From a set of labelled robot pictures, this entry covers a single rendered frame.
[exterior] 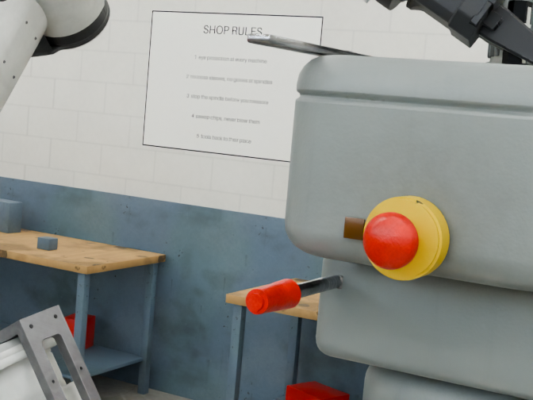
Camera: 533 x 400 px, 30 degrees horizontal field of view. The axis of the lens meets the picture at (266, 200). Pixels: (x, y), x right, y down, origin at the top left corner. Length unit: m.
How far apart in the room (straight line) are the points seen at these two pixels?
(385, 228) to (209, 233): 5.39
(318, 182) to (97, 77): 5.84
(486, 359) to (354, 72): 0.26
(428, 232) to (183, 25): 5.54
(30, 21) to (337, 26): 4.80
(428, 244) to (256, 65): 5.22
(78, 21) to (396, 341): 0.42
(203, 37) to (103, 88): 0.82
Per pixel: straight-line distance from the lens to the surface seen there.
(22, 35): 0.93
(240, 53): 5.97
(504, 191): 0.71
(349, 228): 0.75
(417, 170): 0.73
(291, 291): 0.77
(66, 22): 0.97
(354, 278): 0.86
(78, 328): 5.71
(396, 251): 0.68
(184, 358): 6.27
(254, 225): 5.89
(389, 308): 0.85
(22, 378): 0.70
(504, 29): 0.92
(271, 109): 5.84
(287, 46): 0.75
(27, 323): 0.68
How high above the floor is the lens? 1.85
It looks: 5 degrees down
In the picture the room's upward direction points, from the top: 5 degrees clockwise
